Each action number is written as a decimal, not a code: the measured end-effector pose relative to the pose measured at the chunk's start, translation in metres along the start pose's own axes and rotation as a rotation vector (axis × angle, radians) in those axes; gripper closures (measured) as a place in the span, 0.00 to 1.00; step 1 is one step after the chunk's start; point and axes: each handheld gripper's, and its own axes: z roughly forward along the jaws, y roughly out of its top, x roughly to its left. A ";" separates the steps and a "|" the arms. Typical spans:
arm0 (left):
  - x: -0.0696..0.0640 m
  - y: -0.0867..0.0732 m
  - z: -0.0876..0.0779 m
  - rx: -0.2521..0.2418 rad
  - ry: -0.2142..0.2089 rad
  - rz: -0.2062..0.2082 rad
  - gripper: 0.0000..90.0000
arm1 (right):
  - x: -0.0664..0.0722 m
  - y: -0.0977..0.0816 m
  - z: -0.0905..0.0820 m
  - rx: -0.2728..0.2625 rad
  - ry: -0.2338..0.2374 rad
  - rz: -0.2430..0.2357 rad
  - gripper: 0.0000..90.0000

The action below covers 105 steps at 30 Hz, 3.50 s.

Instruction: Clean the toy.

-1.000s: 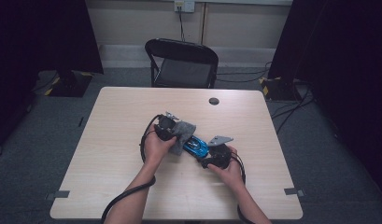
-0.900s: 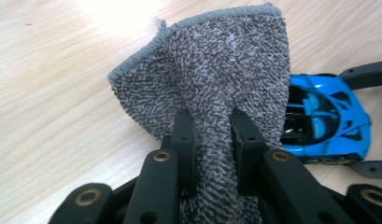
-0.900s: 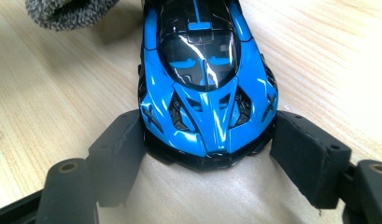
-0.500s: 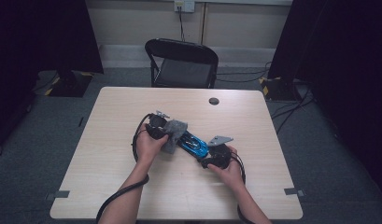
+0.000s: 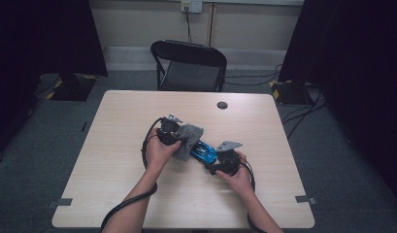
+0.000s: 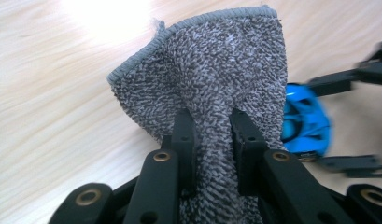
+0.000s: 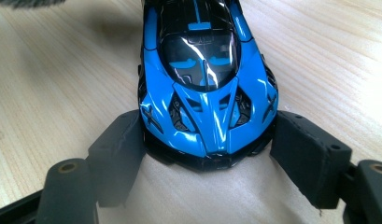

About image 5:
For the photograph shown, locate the black floor cable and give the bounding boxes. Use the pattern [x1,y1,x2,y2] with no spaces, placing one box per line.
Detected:
[281,88,328,141]
[224,63,284,87]

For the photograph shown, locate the person's right hand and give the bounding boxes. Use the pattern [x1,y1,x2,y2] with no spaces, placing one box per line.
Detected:
[215,151,254,195]

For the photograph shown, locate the grey tape strip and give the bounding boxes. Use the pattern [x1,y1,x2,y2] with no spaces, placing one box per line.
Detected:
[295,194,317,206]
[47,197,74,210]

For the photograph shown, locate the beige wall conduit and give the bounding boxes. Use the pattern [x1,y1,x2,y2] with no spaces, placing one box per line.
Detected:
[208,2,217,48]

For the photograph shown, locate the grey terry cloth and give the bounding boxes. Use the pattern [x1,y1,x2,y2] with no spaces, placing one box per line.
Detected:
[172,123,205,162]

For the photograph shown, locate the black stand base striped tape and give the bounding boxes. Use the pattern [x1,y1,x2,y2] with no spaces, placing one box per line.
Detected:
[268,79,315,106]
[45,72,98,102]

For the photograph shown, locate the person's left hand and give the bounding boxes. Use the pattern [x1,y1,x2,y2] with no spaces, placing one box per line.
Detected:
[146,128,182,175]

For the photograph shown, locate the black curtain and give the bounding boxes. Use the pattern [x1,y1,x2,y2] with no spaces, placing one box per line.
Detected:
[278,0,397,208]
[0,0,109,163]

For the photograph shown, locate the black folding chair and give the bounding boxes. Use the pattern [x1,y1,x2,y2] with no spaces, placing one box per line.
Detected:
[149,39,228,93]

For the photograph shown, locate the right hand-held gripper cable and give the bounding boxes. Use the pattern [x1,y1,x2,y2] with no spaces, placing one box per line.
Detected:
[239,157,268,233]

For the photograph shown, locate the black socket cable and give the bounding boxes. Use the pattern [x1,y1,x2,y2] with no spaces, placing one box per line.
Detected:
[184,8,193,44]

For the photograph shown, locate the blue toy car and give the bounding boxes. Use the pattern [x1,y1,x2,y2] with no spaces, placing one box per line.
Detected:
[189,140,218,166]

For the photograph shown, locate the white wall socket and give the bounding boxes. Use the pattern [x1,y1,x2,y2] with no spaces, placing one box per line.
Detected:
[181,0,204,14]

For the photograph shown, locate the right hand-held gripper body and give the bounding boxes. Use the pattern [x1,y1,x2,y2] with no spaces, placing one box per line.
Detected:
[215,140,244,176]

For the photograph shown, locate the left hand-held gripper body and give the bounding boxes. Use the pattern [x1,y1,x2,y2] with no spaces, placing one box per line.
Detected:
[157,114,184,147]

